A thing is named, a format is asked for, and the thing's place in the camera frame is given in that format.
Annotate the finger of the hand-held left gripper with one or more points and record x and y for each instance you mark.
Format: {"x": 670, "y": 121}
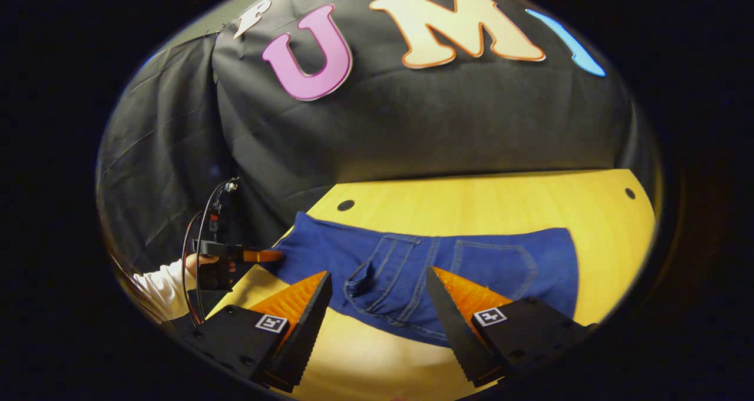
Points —
{"x": 262, "y": 255}

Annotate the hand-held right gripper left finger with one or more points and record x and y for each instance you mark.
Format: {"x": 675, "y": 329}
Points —
{"x": 306, "y": 333}

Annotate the blue denim jeans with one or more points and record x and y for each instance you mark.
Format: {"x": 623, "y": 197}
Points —
{"x": 500, "y": 271}

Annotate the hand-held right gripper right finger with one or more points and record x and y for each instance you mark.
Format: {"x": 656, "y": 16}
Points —
{"x": 456, "y": 330}

